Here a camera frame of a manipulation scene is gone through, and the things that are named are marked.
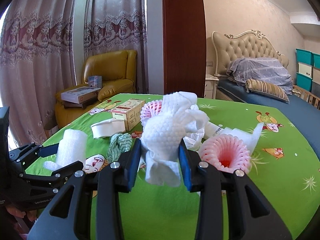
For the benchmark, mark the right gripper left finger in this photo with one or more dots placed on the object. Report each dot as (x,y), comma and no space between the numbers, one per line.
(68,214)

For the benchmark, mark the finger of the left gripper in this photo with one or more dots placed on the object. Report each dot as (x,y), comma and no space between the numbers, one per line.
(53,183)
(45,151)

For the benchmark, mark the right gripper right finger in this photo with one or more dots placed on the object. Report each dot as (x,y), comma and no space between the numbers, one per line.
(230,203)

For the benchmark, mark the green white patterned cloth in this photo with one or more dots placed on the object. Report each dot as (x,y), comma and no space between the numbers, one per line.
(119,143)

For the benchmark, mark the white paper towel wad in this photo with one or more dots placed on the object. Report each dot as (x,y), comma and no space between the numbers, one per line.
(163,133)

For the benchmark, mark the white foam block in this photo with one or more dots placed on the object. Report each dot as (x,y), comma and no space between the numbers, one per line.
(71,148)

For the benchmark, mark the green cartoon tablecloth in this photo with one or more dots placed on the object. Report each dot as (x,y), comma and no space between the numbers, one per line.
(285,168)

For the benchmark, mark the white paper cup bowl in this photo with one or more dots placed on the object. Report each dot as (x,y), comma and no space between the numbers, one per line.
(107,128)

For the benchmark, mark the white flat box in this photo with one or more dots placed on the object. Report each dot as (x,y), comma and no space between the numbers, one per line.
(80,95)

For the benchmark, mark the white tissue sheet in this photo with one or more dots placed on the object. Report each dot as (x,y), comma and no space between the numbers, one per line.
(250,140)

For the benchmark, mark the small blue white box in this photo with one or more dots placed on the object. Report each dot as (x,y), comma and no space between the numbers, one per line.
(95,81)

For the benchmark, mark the beige red carton box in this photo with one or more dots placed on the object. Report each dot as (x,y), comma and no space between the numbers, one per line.
(129,112)

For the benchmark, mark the crumpled white plastic bag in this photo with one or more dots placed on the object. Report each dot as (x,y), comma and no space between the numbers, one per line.
(193,141)

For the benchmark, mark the yellow leather armchair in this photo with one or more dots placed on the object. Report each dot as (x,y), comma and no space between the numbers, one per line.
(118,72)

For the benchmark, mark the blue bed mattress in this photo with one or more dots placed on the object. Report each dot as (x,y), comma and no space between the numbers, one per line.
(305,117)

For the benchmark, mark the striped brown pillow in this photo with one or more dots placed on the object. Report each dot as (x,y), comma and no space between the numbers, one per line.
(266,89)

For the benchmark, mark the white nightstand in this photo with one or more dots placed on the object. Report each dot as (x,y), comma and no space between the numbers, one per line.
(210,86)

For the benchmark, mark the grey blue folded quilt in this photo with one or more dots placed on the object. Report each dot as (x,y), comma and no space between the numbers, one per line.
(265,69)

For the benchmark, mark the teal storage bin stack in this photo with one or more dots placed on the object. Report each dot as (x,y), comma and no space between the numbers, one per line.
(308,71)

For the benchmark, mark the beige tufted headboard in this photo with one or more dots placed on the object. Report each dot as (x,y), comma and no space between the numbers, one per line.
(251,43)

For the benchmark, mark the dark red wooden door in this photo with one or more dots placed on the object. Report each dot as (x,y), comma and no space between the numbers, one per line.
(184,46)

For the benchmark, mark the wooden crib rail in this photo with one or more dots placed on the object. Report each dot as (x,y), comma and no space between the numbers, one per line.
(306,96)

